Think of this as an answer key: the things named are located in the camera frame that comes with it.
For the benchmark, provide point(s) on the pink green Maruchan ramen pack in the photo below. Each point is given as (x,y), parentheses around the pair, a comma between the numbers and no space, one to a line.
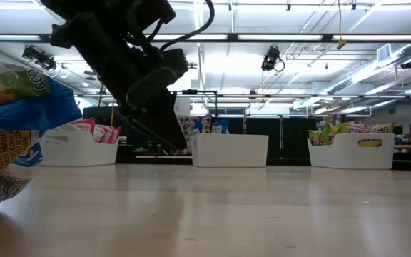
(328,132)
(313,137)
(366,128)

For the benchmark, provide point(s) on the black overhead light bar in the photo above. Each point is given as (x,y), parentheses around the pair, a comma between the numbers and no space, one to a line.
(280,37)

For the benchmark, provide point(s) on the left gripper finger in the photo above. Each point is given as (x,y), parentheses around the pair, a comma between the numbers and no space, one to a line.
(166,125)
(130,118)

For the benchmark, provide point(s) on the black ceiling camera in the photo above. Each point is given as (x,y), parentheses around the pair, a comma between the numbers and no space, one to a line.
(43,60)
(271,59)
(409,64)

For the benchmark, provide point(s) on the white air vent grille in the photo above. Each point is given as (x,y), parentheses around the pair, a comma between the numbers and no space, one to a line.
(384,52)

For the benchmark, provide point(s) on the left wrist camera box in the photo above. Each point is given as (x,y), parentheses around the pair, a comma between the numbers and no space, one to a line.
(175,62)

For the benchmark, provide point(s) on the black metal frame stand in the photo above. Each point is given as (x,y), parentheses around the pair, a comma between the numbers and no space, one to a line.
(205,91)

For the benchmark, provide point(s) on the yellow hanging tag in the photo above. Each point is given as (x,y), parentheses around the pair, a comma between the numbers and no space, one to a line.
(341,44)

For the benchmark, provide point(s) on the white plastic bin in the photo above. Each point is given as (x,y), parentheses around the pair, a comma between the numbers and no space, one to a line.
(84,153)
(230,151)
(334,157)

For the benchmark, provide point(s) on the black partition panel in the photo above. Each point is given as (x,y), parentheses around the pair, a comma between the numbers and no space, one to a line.
(98,112)

